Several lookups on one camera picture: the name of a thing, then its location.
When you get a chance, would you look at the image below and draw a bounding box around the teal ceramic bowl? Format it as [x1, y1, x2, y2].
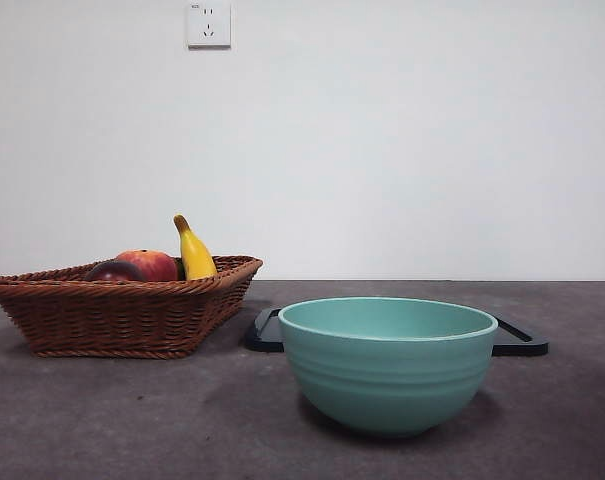
[277, 296, 499, 439]

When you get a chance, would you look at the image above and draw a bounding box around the dark purple plum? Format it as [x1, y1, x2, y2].
[84, 259, 148, 283]

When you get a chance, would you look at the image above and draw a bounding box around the black rectangular tray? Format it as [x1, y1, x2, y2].
[243, 307, 550, 358]

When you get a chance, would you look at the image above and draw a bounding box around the yellow banana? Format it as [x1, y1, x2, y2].
[173, 214, 219, 281]

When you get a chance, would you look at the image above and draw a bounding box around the red orange peach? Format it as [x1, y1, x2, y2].
[114, 248, 179, 282]

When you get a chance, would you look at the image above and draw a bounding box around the brown wicker basket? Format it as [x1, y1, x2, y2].
[0, 255, 264, 360]

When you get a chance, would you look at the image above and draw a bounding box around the white wall socket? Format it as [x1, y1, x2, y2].
[186, 2, 232, 50]

